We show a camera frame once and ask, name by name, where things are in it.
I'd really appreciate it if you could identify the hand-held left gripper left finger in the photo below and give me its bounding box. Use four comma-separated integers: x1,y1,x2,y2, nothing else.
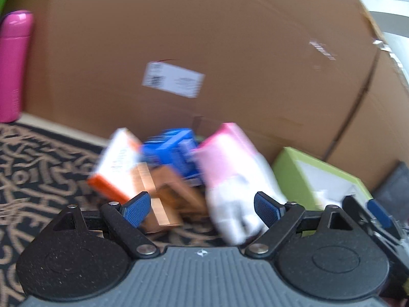
51,191,161,259

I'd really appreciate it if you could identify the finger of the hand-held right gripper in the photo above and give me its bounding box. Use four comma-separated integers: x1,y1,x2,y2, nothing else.
367,199,401,240
343,194,373,228

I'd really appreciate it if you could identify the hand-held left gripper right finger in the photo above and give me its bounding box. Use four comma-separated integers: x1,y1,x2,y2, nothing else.
244,191,352,259

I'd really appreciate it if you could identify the small brown cardboard box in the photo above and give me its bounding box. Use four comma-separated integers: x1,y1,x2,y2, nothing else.
131,161,209,234

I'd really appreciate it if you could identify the pink white box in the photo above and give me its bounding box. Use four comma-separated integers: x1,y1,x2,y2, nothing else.
192,122,288,245

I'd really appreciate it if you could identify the orange white box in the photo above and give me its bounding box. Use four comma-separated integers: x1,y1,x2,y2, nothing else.
88,128,144,204

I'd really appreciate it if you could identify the green plastic bin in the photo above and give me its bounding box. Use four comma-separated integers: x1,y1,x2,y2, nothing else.
271,147,374,212

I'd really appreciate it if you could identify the blue box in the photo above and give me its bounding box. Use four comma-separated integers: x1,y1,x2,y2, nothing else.
141,128,205,187

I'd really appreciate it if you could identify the dark grey cloth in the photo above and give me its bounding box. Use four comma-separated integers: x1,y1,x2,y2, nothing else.
372,161,409,227

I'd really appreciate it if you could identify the black tan patterned mat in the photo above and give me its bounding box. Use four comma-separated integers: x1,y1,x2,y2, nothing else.
0,122,231,307

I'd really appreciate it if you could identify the pink bottle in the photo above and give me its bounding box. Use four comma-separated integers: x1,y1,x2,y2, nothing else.
0,10,35,124

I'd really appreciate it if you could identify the large cardboard box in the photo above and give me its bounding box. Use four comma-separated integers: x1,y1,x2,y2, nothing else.
6,0,409,195

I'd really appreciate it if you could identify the white grey cloth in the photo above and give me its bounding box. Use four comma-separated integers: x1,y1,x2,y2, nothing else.
339,0,409,87

